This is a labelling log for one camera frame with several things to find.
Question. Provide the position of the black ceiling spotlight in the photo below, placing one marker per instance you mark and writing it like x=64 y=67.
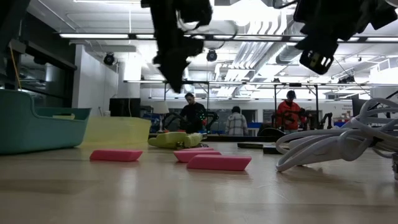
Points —
x=211 y=56
x=109 y=59

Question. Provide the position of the black monitor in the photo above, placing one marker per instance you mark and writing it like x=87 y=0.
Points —
x=124 y=107

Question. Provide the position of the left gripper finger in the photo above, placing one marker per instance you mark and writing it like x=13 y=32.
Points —
x=175 y=71

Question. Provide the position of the yellow translucent plastic bin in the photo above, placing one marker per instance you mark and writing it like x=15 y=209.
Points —
x=118 y=130

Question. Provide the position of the white table lamp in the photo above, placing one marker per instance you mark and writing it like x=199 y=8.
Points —
x=160 y=107

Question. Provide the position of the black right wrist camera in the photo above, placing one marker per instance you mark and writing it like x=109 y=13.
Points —
x=317 y=62

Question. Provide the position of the black background workstation frame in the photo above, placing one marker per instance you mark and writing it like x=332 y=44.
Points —
x=236 y=82

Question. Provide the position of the long overhead light bar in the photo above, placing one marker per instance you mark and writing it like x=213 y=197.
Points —
x=93 y=36

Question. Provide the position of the person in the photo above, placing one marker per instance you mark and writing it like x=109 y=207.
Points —
x=289 y=115
x=236 y=124
x=192 y=115

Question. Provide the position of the teal plastic bin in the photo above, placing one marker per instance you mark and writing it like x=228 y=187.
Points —
x=37 y=133

